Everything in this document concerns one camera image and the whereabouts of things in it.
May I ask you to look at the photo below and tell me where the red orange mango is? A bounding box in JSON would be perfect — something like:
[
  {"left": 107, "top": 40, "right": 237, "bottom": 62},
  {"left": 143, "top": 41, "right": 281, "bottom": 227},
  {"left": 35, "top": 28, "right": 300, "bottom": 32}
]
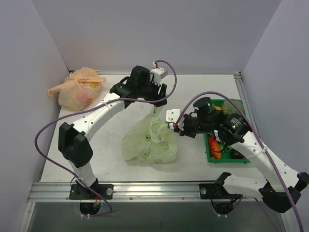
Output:
[{"left": 208, "top": 137, "right": 222, "bottom": 159}]

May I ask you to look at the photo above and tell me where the netted green cantaloupe melon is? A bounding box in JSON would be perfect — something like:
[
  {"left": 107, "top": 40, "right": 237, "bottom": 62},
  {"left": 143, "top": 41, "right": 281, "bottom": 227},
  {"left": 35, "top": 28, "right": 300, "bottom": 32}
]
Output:
[{"left": 221, "top": 99, "right": 245, "bottom": 115}]

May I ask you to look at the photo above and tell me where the pale green plastic bag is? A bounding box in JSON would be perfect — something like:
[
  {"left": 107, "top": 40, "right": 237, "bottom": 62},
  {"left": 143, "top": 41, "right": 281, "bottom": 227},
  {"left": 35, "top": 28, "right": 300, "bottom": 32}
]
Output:
[{"left": 121, "top": 106, "right": 178, "bottom": 164}]

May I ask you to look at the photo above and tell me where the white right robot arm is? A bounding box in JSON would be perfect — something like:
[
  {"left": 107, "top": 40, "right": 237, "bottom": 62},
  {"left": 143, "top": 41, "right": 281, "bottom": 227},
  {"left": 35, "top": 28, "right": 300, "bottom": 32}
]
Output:
[{"left": 166, "top": 97, "right": 309, "bottom": 213}]

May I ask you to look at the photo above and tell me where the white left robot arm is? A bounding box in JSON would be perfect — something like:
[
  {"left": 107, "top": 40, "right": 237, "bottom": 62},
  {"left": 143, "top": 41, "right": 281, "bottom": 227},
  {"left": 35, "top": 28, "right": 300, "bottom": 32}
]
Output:
[{"left": 58, "top": 66, "right": 168, "bottom": 199}]

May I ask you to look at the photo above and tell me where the orange filled plastic bag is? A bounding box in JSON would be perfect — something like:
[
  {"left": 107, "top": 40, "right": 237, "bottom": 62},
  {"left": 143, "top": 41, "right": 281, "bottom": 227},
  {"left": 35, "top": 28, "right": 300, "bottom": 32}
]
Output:
[{"left": 47, "top": 67, "right": 106, "bottom": 111}]

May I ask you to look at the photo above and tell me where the dark purple passion fruit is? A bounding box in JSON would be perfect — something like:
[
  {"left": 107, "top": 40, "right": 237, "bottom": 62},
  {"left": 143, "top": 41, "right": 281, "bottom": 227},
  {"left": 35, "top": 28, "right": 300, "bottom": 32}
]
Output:
[{"left": 230, "top": 149, "right": 244, "bottom": 160}]

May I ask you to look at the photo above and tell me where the green plastic tray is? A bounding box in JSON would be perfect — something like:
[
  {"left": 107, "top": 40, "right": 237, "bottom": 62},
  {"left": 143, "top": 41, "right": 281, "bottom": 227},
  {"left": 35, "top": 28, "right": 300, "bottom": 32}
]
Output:
[{"left": 204, "top": 99, "right": 250, "bottom": 163}]

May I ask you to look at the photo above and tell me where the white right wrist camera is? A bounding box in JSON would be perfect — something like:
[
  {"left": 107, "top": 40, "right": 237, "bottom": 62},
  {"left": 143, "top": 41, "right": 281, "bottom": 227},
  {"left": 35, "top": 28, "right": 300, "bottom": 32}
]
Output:
[{"left": 165, "top": 109, "right": 181, "bottom": 130}]

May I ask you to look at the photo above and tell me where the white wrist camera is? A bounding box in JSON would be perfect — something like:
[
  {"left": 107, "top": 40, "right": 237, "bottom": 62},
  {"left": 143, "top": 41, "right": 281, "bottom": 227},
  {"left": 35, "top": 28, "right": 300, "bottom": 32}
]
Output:
[
  {"left": 165, "top": 109, "right": 181, "bottom": 130},
  {"left": 150, "top": 62, "right": 168, "bottom": 86}
]

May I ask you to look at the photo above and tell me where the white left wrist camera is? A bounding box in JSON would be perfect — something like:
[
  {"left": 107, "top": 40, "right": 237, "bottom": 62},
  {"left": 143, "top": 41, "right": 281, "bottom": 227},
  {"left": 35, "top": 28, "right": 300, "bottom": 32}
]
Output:
[{"left": 150, "top": 62, "right": 168, "bottom": 86}]

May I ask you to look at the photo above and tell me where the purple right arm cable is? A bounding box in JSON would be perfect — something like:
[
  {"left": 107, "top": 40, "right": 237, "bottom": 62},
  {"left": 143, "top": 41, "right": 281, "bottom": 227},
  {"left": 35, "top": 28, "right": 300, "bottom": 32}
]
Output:
[{"left": 175, "top": 91, "right": 304, "bottom": 232}]

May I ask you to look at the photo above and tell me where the aluminium right side rail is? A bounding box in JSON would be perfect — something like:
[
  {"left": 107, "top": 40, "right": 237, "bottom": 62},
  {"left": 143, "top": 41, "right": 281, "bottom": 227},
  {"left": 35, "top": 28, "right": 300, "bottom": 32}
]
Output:
[{"left": 234, "top": 72, "right": 261, "bottom": 151}]

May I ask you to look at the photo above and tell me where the aluminium rail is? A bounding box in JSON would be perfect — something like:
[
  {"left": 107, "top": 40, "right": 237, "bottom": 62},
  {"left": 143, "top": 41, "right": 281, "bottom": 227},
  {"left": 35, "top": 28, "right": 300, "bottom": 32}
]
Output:
[
  {"left": 27, "top": 181, "right": 264, "bottom": 203},
  {"left": 234, "top": 72, "right": 261, "bottom": 151}
]

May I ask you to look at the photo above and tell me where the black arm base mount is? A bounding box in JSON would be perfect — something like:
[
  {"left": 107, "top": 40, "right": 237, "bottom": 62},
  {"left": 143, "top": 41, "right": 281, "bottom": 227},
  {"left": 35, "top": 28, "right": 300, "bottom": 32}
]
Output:
[{"left": 199, "top": 172, "right": 242, "bottom": 200}]

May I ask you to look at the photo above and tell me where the aluminium front rail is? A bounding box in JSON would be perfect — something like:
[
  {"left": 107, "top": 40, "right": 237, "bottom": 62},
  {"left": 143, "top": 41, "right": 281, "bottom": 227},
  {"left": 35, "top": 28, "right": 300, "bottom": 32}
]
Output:
[{"left": 27, "top": 181, "right": 264, "bottom": 203}]

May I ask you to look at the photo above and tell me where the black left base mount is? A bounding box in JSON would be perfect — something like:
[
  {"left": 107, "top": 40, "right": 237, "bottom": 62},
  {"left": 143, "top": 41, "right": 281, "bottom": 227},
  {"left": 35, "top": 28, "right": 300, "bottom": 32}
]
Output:
[{"left": 69, "top": 179, "right": 114, "bottom": 200}]

